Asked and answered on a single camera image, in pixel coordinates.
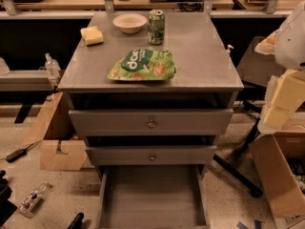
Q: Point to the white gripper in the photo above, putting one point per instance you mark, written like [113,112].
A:
[291,45]

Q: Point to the green rice chip bag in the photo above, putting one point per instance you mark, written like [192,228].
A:
[144,65]

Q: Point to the grey top drawer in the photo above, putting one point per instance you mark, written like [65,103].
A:
[148,122]

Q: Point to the grey middle drawer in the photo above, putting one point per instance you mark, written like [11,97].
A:
[150,155]

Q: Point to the grey drawer cabinet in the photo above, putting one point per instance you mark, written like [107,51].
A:
[205,79]

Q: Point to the grey open bottom drawer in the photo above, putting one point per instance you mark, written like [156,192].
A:
[152,197]

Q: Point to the black folding table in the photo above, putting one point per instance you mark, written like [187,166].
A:
[254,72]

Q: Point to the small white pump bottle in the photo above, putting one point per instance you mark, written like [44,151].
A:
[229,49]

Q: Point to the brown cardboard box right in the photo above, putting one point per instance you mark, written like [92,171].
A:
[270,154]

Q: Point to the green soda can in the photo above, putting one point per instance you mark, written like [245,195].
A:
[156,27]

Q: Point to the white bowl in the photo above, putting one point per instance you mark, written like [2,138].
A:
[130,22]

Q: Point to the yellow sponge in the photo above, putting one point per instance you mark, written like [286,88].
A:
[92,35]

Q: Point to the clear bottle on shelf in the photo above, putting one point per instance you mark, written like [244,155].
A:
[52,66]

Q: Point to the cardboard pieces left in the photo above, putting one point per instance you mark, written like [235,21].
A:
[61,148]

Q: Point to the black power adapter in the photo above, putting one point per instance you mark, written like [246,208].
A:
[19,153]

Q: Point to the clear plastic bottle floor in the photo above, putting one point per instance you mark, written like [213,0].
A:
[30,203]

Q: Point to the black object bottom left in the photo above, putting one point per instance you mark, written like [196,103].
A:
[7,208]

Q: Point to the black handle bottom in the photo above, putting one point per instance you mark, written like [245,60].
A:
[77,222]

